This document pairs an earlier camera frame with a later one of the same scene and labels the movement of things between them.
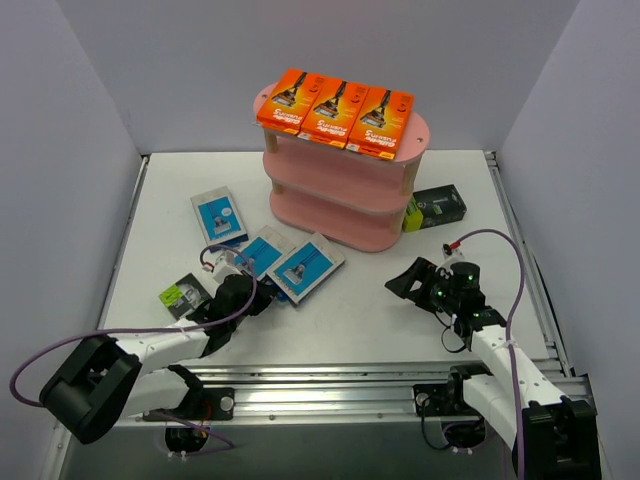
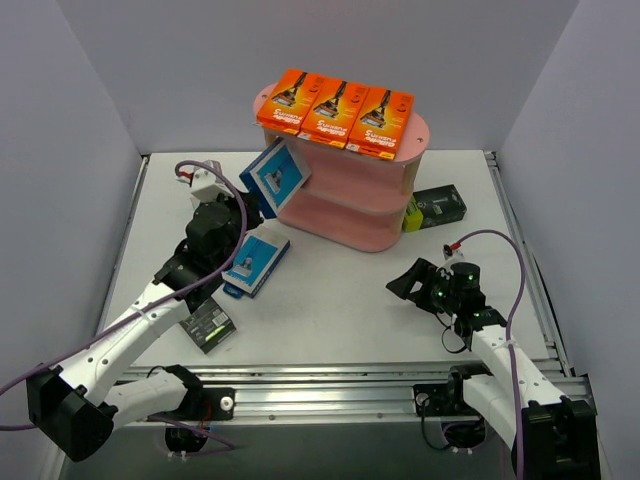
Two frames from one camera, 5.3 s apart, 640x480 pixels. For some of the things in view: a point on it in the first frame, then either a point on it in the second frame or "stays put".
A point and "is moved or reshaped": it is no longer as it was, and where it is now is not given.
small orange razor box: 379,122 stays put
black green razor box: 185,297 is moved or reshaped
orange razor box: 333,111 stays put
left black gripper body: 255,295 -> 250,210
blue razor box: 305,268 -> 275,177
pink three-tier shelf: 327,193 stays put
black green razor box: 434,207 stays put
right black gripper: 427,286 stays put
